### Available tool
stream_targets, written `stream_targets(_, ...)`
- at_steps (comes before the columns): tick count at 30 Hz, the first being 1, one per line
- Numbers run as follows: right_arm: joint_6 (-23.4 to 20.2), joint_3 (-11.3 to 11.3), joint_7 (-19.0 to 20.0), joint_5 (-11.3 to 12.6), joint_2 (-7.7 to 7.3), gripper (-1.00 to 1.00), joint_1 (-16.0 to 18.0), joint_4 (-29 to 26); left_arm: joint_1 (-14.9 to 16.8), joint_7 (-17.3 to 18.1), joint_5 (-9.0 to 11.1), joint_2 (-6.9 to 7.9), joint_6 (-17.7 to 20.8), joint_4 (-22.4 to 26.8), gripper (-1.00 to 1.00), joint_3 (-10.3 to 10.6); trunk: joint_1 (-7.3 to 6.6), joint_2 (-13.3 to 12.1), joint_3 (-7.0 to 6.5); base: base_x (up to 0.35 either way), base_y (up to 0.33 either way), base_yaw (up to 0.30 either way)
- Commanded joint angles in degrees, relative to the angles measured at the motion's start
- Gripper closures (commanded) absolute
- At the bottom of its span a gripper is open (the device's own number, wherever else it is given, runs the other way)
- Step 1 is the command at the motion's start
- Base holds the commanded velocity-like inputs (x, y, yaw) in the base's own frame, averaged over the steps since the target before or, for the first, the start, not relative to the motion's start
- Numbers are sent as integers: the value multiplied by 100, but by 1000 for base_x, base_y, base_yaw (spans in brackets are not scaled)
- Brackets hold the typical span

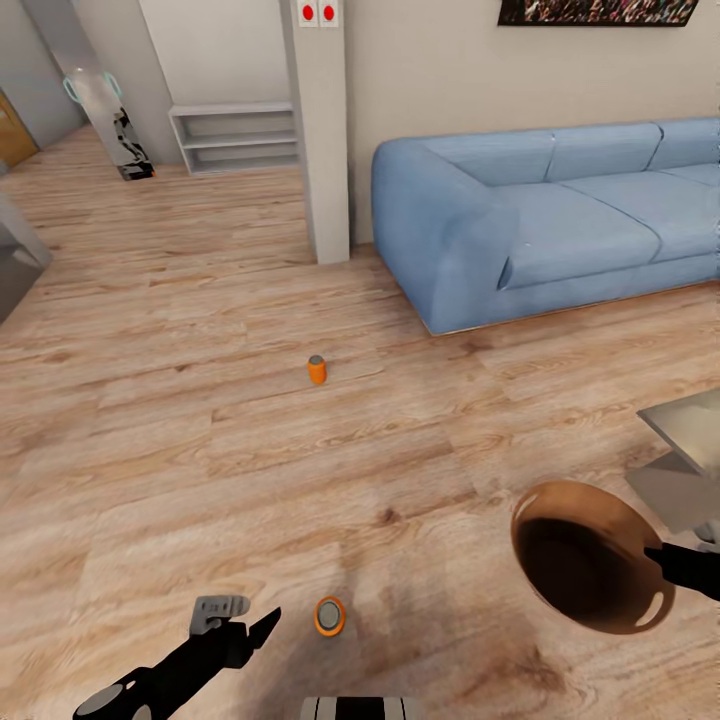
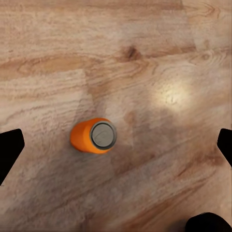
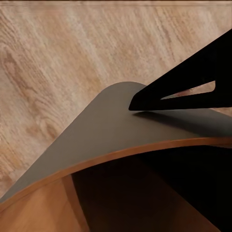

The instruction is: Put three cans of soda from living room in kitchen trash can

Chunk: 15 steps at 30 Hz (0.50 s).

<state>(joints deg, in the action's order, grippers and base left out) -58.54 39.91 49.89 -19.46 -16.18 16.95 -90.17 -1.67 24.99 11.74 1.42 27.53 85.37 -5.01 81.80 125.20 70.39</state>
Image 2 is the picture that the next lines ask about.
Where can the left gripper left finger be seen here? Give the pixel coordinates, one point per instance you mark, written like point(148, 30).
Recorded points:
point(11, 145)

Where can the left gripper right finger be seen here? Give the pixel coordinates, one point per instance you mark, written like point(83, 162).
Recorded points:
point(224, 143)

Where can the can of soda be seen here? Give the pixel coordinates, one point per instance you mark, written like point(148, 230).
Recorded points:
point(96, 136)

